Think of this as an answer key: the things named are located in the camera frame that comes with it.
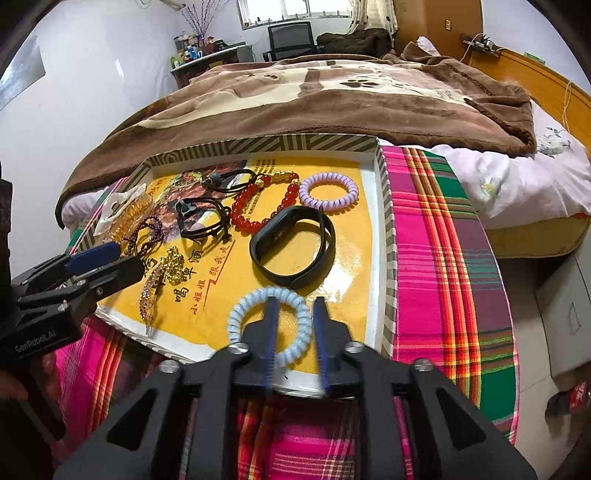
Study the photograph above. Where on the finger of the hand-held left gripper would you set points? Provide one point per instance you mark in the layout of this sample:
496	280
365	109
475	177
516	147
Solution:
120	274
92	256

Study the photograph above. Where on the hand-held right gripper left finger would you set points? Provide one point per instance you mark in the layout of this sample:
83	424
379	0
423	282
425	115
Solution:
270	355

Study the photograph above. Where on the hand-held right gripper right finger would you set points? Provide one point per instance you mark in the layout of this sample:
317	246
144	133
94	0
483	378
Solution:
324	355

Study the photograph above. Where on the yellow printed cardboard box tray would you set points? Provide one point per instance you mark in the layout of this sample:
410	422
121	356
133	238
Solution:
351	258

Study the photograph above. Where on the rhinestone hair clip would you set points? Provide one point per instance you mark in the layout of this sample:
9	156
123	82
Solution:
150	295

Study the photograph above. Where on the amber hair claw clip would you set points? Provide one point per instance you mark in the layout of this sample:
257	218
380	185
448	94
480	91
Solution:
134	214

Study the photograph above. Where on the black fitness band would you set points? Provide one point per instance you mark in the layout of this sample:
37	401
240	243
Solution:
277	230

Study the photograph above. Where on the pink green plaid cloth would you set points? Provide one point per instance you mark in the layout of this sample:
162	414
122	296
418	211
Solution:
438	277

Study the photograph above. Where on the desk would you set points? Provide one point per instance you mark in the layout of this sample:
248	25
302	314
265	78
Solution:
207	64

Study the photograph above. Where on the group of bottles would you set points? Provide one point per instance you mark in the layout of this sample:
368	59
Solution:
194	50

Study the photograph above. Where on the brown paw print blanket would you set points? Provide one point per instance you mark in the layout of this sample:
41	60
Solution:
277	106

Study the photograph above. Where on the yellow mattress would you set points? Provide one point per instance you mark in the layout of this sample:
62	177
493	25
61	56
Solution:
531	240

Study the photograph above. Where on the grey cardboard box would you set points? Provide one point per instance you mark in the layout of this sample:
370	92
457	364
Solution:
563	314

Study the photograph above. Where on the white floral bedsheet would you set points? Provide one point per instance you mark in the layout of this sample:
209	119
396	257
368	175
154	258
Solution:
508	184

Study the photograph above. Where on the red label soda bottle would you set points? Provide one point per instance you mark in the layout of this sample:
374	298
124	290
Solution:
575	399

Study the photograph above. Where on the dried branches in vase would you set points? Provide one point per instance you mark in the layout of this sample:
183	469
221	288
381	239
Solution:
203	18

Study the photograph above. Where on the black office chair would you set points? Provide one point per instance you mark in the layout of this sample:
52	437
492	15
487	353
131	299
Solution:
291	39

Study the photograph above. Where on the dark brown cushion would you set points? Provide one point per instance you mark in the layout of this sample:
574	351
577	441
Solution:
355	45

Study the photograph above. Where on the window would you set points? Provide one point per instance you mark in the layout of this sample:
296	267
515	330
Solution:
295	11

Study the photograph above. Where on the orange wooden headboard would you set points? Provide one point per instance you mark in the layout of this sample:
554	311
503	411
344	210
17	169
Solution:
531	83

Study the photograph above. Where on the patterned curtain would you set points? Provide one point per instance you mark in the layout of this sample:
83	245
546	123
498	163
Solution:
374	16

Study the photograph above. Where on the power strip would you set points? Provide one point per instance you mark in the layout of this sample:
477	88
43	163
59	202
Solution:
482	45

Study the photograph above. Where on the wooden wardrobe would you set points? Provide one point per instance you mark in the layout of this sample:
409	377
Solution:
434	23

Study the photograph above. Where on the small green packet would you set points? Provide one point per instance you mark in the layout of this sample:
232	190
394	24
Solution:
535	57

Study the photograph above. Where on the wall poster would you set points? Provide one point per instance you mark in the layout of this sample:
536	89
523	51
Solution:
21	74

